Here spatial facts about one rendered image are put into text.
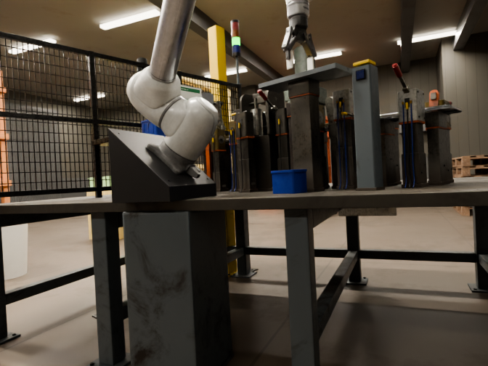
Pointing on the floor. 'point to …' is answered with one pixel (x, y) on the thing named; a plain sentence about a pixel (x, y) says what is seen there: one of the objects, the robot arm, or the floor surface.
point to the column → (177, 288)
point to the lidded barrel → (14, 250)
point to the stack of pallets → (459, 164)
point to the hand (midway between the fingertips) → (301, 69)
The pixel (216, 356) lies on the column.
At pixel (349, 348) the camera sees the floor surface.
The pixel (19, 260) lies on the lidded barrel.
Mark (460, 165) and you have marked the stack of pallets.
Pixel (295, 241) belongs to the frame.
